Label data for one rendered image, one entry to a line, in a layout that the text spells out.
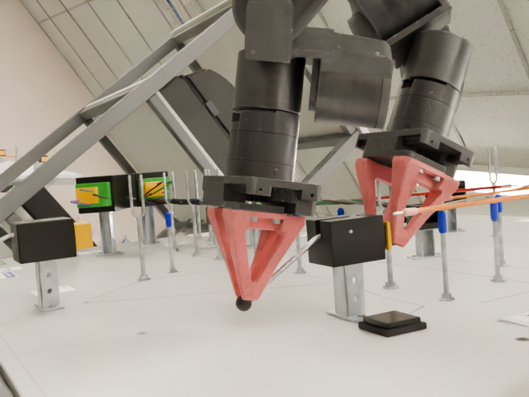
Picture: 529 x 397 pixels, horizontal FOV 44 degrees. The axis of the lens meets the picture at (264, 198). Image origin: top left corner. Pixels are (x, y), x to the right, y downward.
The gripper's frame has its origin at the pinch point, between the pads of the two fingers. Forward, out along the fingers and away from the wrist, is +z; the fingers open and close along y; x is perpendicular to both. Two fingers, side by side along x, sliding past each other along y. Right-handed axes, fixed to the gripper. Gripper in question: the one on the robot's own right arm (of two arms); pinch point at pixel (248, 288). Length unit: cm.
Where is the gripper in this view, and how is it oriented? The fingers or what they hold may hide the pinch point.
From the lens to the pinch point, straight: 54.8
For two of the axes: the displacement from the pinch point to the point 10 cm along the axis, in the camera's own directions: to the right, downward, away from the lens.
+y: -4.4, -0.4, 9.0
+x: -8.9, -1.0, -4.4
